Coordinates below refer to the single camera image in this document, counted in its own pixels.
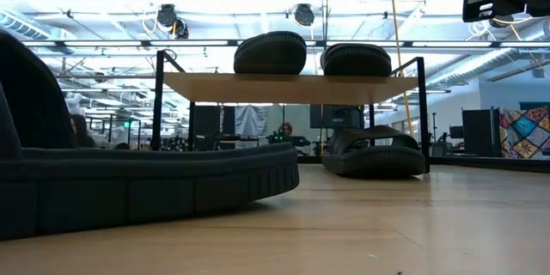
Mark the black room divider panel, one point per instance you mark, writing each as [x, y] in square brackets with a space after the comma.
[481, 133]

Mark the black metal table frame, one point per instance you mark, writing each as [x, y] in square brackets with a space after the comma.
[494, 165]

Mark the black foam slide sandal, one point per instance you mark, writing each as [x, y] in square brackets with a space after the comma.
[129, 189]
[356, 60]
[374, 159]
[270, 53]

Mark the black upright panel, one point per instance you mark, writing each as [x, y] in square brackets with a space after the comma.
[207, 120]

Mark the white ceiling air duct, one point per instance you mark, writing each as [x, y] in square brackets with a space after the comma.
[468, 66]

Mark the colourful patchwork quilt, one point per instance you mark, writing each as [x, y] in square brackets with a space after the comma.
[524, 133]

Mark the grey plastic cover sheet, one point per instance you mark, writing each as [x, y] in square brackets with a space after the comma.
[251, 120]

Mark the black round ceiling lamp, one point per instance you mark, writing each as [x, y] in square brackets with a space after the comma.
[304, 15]
[166, 15]
[181, 29]

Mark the wooden shelf with black legs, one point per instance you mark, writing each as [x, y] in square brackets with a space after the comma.
[283, 88]

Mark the person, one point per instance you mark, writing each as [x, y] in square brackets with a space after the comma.
[287, 130]
[81, 131]

